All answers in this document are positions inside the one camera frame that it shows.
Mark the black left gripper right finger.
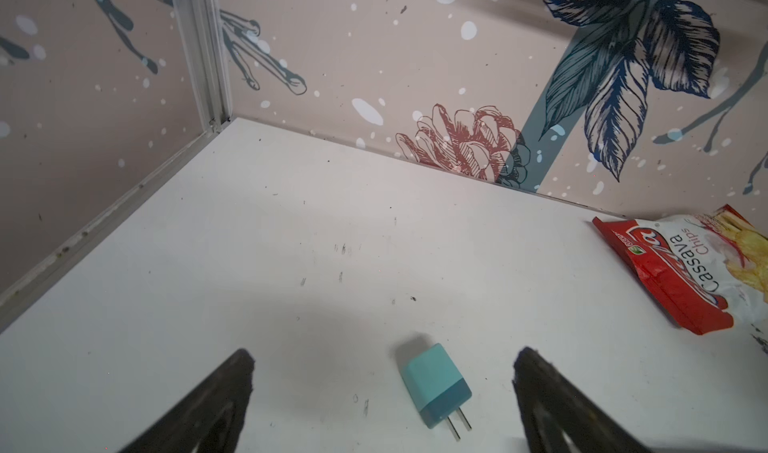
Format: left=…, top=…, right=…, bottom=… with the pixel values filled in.
left=513, top=347, right=648, bottom=452

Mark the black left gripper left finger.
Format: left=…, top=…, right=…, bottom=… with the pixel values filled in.
left=123, top=348, right=255, bottom=452

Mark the teal usb charger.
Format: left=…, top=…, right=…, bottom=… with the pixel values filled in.
left=400, top=343, right=472, bottom=442

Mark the red cassava chips bag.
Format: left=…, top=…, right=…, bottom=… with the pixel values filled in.
left=592, top=205, right=767, bottom=335

